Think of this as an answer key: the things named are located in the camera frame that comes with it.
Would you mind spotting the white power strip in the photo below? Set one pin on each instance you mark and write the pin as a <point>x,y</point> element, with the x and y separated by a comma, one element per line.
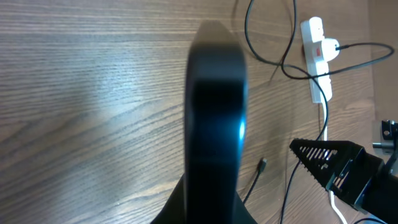
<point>312,36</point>

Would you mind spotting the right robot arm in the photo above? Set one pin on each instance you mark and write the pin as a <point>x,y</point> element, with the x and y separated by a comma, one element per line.
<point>387,142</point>

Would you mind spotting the Samsung Galaxy smartphone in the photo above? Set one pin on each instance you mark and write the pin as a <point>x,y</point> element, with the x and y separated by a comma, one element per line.
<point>216,93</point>

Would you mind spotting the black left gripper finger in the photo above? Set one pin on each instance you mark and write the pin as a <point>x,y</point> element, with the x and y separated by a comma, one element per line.
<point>173,211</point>

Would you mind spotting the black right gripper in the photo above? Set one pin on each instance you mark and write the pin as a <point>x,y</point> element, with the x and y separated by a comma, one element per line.
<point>356,177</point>

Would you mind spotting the white wall charger plug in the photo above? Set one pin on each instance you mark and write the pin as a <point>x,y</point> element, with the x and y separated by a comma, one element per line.
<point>329,49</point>

